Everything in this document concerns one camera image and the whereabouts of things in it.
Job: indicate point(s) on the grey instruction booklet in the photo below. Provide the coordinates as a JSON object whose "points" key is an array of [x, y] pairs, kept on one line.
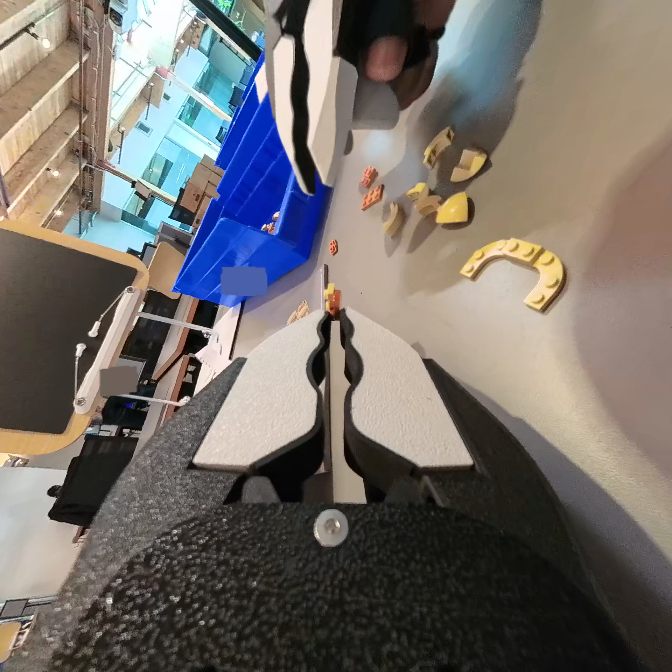
{"points": [[278, 326]]}

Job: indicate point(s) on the black top wooden table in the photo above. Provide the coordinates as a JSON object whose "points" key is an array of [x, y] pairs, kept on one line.
{"points": [[53, 336]]}

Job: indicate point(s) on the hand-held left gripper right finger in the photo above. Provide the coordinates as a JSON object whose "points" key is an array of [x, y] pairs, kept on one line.
{"points": [[410, 410]]}

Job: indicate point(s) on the orange plate brick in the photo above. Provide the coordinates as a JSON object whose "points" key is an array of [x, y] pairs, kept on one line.
{"points": [[373, 197]]}

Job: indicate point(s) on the pile of small toy bricks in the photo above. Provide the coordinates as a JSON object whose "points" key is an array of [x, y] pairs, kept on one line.
{"points": [[271, 223]]}

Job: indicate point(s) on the brown round toy brick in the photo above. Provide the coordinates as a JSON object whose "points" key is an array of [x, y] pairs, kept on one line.
{"points": [[332, 307]]}

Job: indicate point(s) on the white metal frame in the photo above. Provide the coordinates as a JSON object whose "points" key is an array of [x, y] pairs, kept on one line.
{"points": [[105, 347]]}

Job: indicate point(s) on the tan quarter-round brick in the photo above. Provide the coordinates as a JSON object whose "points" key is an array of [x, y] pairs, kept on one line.
{"points": [[453, 209], [469, 166]]}

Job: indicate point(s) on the stack of cardboard boxes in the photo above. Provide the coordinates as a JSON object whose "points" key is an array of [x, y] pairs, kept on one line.
{"points": [[200, 189]]}

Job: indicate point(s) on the tiny reddish-brown brick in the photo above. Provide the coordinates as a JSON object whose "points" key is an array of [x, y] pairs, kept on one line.
{"points": [[332, 247]]}

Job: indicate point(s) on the orange small brick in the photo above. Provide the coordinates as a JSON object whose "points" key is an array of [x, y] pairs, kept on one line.
{"points": [[369, 176]]}

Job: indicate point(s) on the yellow plate brick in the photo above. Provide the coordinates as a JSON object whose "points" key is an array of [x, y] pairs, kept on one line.
{"points": [[330, 290]]}

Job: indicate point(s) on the large tan arch brick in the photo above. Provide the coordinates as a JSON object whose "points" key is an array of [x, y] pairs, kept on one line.
{"points": [[515, 252]]}

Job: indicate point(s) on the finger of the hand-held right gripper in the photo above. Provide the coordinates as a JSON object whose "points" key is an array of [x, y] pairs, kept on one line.
{"points": [[281, 63], [331, 84]]}

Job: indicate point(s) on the blue plastic bin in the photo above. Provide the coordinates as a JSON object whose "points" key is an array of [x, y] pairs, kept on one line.
{"points": [[200, 275], [252, 137]]}

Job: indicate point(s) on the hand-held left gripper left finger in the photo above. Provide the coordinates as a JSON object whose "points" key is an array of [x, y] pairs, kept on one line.
{"points": [[257, 410]]}

